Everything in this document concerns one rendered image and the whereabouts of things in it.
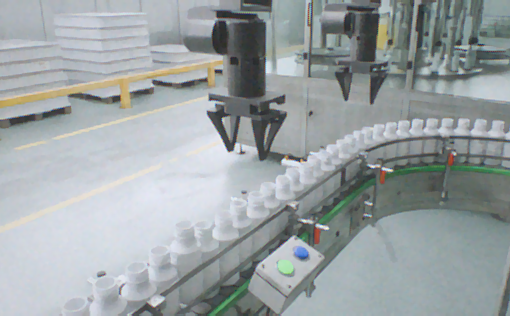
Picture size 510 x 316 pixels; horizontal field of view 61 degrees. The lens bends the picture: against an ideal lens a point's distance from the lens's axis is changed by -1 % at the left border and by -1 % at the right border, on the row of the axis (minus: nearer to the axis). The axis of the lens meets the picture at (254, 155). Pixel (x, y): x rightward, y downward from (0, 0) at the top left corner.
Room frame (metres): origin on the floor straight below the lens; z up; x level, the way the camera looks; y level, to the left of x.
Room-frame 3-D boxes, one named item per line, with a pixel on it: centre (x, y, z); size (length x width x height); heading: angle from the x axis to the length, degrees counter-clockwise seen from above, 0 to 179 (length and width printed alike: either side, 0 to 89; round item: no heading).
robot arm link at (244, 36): (0.65, 0.02, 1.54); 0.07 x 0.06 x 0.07; 56
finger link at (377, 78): (1.00, -0.26, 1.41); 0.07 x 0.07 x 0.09; 56
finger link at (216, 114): (0.66, 0.03, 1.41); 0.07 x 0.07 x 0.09; 54
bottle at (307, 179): (1.12, -0.14, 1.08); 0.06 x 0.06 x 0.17
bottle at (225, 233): (0.83, 0.06, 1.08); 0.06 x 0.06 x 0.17
